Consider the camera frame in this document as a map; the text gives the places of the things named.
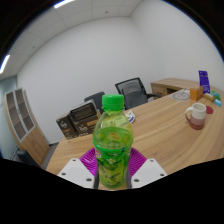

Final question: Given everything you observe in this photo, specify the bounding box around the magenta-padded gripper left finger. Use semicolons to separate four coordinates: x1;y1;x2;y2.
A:
57;148;100;190

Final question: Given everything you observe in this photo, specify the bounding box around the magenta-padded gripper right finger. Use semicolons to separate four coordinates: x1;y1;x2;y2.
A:
126;148;168;189

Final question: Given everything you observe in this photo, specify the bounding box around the green drink bottle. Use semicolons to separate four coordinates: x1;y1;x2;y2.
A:
92;94;135;190

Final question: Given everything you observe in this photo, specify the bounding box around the brown printed carton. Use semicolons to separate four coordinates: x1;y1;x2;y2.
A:
73;114;102;135

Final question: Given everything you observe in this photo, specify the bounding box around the black leather armchair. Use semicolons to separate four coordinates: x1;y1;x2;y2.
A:
16;149;41;167

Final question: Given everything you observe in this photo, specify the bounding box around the wooden shelf cabinet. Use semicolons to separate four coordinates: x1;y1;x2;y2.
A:
3;87;51;167

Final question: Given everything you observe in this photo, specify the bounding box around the dark office chair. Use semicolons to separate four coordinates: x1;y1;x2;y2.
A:
84;91;106;115

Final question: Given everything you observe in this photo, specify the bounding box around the white and maroon mug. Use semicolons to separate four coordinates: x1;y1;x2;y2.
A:
184;102;207;131

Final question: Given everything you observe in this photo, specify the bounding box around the black mesh office chair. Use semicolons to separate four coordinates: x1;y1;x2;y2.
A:
114;77;162;110

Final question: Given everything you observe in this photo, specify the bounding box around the wooden side desk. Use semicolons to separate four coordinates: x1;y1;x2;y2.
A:
150;78;201;98

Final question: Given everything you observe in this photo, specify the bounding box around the tan snack packet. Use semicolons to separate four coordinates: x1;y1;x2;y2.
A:
203;93;216;102

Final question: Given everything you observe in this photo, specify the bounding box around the green packet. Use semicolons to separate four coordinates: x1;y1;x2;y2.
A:
210;89;222;101

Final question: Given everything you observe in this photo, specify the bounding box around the purple package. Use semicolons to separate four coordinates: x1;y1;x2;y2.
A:
198;70;212;94

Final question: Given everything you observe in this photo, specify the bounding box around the long ceiling light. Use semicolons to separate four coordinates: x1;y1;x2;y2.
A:
53;0;76;9
0;54;11;75

